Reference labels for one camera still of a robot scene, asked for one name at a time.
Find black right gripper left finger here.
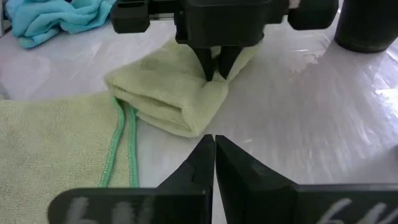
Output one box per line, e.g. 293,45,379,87
48,134,215,224

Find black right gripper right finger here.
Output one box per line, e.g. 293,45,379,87
215,135,398,224

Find small potted green plant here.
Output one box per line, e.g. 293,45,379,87
334,0,398,54

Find pale green microfiber towel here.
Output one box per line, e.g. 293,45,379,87
0,92,140,224
104,37,262,139

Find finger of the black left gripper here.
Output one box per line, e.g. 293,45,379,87
219,46,244,80
194,47,215,82

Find blue microfiber towel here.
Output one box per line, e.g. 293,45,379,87
5,0,116,50

